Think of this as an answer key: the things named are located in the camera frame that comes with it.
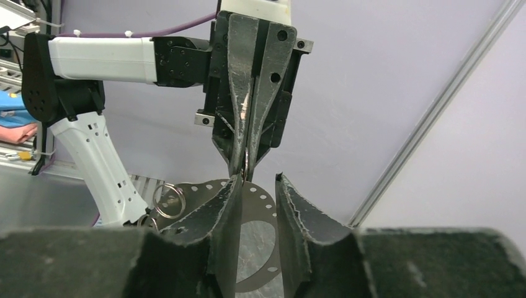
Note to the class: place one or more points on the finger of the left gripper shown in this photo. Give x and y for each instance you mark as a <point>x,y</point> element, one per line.
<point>242,37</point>
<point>276,55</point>

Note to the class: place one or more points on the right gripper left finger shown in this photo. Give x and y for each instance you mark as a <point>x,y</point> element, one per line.
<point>76,262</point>

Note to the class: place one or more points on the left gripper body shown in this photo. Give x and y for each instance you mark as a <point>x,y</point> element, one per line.
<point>218,102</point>

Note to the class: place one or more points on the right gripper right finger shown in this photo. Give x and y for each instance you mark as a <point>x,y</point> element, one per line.
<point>320,257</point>

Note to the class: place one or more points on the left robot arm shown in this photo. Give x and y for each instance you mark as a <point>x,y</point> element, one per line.
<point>63,88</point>

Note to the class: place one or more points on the pink and blue cloths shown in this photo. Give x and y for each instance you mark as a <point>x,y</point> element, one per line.
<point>17,125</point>

